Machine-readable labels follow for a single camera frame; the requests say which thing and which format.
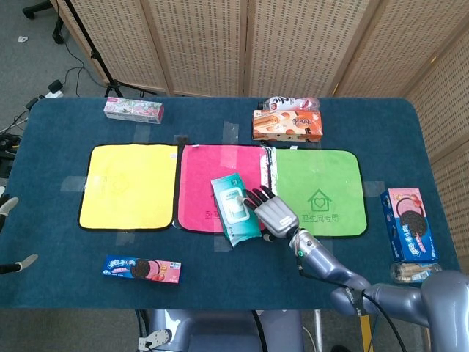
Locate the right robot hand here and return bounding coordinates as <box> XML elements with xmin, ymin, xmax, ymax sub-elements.
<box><xmin>243</xmin><ymin>185</ymin><xmax>300</xmax><ymax>243</ymax></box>

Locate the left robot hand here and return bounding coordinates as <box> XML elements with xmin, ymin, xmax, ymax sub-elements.
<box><xmin>0</xmin><ymin>196</ymin><xmax>40</xmax><ymax>276</ymax></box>

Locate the teal wet wipes pack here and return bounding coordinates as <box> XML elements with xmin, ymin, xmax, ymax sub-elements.
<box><xmin>210</xmin><ymin>172</ymin><xmax>268</xmax><ymax>250</ymax></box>

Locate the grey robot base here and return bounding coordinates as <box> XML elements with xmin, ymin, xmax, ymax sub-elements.
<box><xmin>137</xmin><ymin>309</ymin><xmax>305</xmax><ymax>352</ymax></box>

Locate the orange cake box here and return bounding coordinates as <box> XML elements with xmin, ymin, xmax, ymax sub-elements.
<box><xmin>251</xmin><ymin>111</ymin><xmax>325</xmax><ymax>142</ymax></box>

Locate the wide blue Oreo box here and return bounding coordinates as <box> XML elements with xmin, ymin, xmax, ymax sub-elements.
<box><xmin>379</xmin><ymin>188</ymin><xmax>440</xmax><ymax>263</ymax></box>

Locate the long blue Oreo box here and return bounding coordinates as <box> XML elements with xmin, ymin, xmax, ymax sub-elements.
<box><xmin>101</xmin><ymin>255</ymin><xmax>182</xmax><ymax>284</ymax></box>

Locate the pink floral toothpaste box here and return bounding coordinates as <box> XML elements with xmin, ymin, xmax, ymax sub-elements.
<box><xmin>103</xmin><ymin>96</ymin><xmax>164</xmax><ymax>125</ymax></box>

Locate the green microfiber cloth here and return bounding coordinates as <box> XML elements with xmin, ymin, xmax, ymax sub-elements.
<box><xmin>269</xmin><ymin>147</ymin><xmax>369</xmax><ymax>239</ymax></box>

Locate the pink microfiber cloth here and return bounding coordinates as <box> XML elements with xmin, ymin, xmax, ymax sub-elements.
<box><xmin>177</xmin><ymin>144</ymin><xmax>274</xmax><ymax>234</ymax></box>

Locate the white red snack bag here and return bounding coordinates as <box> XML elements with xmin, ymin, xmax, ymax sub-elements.
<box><xmin>263</xmin><ymin>95</ymin><xmax>321</xmax><ymax>113</ymax></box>

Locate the yellow microfiber cloth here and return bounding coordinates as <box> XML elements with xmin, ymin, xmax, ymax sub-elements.
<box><xmin>78</xmin><ymin>143</ymin><xmax>180</xmax><ymax>232</ymax></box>

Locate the clear wafer roll jar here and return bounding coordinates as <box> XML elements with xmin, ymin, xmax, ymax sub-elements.
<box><xmin>389</xmin><ymin>261</ymin><xmax>443</xmax><ymax>285</ymax></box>

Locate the black tripod stand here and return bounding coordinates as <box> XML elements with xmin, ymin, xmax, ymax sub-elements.
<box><xmin>64</xmin><ymin>0</ymin><xmax>159</xmax><ymax>98</ymax></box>

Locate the black office chair base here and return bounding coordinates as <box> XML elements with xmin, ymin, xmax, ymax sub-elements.
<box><xmin>21</xmin><ymin>0</ymin><xmax>67</xmax><ymax>45</ymax></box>

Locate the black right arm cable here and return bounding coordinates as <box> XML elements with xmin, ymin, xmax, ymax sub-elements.
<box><xmin>295</xmin><ymin>254</ymin><xmax>408</xmax><ymax>352</ymax></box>

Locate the black floor cable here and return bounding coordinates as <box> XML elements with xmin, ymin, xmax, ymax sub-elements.
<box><xmin>60</xmin><ymin>42</ymin><xmax>97</xmax><ymax>97</ymax></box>

